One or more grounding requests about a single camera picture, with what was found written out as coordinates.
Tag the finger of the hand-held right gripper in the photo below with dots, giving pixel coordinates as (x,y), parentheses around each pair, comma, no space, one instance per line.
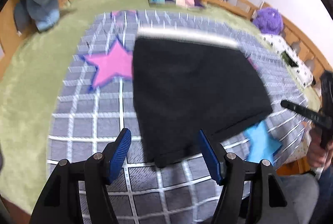
(301,110)

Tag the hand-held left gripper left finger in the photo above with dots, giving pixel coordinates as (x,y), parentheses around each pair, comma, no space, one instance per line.
(120,153)

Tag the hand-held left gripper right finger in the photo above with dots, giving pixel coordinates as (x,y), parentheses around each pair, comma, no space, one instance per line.
(208,159)

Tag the black pants with white waistband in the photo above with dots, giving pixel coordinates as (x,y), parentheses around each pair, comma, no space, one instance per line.
(187,88)

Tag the person's right hand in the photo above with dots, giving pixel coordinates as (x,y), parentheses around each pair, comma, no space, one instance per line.
(316,153)

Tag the grey grid blanket with stars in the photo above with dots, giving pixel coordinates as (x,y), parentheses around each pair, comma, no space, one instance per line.
(85,130)

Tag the grey cloth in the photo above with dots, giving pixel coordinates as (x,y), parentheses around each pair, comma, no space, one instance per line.
(299,200)

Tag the purple plush toy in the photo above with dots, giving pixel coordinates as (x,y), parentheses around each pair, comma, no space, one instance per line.
(268,21)

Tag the green plush blanket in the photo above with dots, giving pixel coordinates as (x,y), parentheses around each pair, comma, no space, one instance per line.
(26,96)

